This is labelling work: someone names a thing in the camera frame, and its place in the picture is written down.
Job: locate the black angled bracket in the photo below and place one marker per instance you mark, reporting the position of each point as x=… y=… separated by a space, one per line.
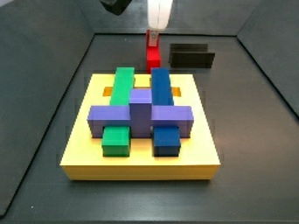
x=191 y=56

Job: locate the green long block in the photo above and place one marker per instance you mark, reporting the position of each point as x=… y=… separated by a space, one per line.
x=115 y=142

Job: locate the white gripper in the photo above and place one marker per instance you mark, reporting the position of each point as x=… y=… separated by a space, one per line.
x=158 y=14

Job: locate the purple cross block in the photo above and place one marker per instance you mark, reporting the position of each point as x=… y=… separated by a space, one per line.
x=141 y=115

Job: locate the red comb-shaped block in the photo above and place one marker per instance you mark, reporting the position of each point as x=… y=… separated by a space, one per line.
x=153 y=54

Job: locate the blue long block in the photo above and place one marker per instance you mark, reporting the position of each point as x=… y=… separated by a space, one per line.
x=166 y=135

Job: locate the yellow base board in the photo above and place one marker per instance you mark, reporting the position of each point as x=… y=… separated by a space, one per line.
x=84 y=163

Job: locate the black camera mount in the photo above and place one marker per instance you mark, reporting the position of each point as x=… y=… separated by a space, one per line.
x=115 y=6

